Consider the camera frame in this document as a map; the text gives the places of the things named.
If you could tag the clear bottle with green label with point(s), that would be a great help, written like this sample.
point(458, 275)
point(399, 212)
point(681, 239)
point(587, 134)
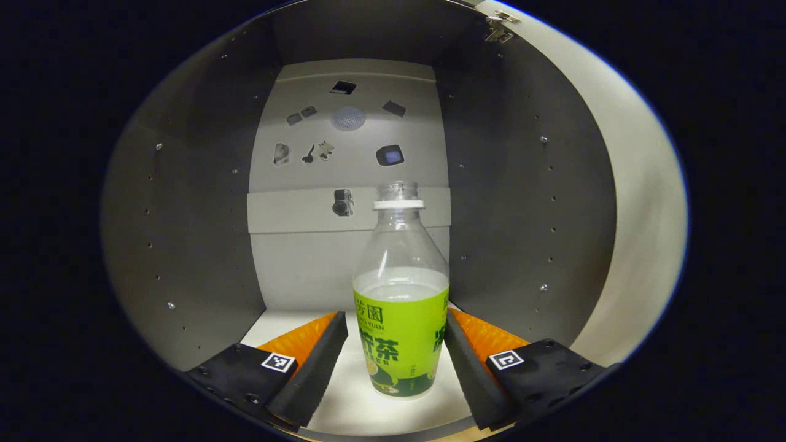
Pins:
point(399, 344)

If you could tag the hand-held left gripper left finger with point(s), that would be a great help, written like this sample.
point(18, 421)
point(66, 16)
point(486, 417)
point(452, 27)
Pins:
point(319, 374)

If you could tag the metal door hinge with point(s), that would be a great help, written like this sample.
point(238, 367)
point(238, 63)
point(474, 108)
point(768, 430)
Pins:
point(498, 32)

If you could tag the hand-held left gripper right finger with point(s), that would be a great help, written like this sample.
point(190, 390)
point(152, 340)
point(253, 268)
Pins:
point(473, 380)

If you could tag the beige cabinet door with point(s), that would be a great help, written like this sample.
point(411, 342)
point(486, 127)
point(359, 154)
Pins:
point(645, 215)

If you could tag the dark grey cabinet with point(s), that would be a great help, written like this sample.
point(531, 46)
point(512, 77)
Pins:
point(184, 215)

